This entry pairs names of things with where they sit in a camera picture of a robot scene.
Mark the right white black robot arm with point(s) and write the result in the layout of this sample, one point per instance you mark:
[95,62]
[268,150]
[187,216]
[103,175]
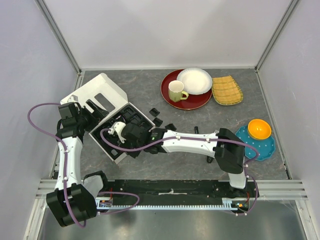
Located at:
[225,147]

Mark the blue dotted plate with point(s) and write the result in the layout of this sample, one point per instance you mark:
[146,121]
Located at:
[265,148]

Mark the black silver hair clipper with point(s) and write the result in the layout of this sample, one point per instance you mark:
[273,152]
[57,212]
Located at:
[210,159]

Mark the orange bowl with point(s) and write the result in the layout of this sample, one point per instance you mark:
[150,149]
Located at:
[259,129]

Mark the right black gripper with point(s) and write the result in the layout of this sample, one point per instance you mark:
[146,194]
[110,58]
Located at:
[134,154]

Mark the black cylindrical battery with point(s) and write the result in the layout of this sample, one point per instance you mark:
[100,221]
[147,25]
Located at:
[196,130]

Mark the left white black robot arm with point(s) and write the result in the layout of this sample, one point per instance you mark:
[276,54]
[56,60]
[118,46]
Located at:
[73,200]

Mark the small oil bottle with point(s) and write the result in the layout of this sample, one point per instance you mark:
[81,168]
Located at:
[114,152]

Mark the red round plate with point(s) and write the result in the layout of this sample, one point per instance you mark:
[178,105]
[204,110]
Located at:
[191,103]

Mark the woven bamboo tray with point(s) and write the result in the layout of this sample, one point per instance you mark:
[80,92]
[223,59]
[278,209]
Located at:
[226,91]

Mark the white cable duct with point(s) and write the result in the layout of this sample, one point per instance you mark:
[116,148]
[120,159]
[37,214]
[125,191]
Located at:
[104,203]

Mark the white paper plate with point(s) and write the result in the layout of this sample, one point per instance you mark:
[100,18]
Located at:
[196,81]

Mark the white clipper kit box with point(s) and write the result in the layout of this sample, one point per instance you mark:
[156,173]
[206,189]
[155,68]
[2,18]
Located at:
[109,96]

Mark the black comb guard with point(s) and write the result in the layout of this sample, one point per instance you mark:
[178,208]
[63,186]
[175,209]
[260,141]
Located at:
[157,122]
[154,112]
[171,127]

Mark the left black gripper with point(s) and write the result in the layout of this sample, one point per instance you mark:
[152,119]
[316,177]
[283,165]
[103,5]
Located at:
[94,117]

